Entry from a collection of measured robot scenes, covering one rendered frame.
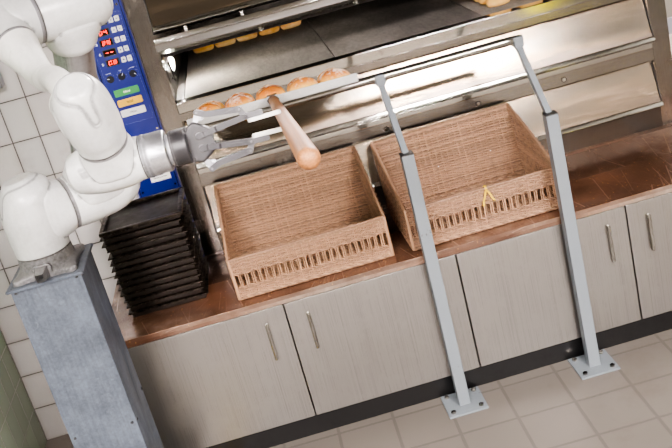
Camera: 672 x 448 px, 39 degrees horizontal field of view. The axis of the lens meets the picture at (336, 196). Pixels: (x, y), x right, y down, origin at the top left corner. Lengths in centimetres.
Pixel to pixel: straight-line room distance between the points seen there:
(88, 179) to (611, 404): 200
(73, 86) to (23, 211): 92
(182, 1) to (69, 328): 127
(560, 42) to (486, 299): 104
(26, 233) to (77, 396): 51
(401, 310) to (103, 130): 166
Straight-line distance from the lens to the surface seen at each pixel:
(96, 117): 180
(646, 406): 327
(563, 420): 325
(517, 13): 360
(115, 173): 190
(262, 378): 327
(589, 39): 371
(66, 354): 280
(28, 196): 267
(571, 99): 375
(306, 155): 114
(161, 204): 334
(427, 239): 308
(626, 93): 382
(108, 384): 283
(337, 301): 317
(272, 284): 317
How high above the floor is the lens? 189
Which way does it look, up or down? 20 degrees down
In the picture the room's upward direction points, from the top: 15 degrees counter-clockwise
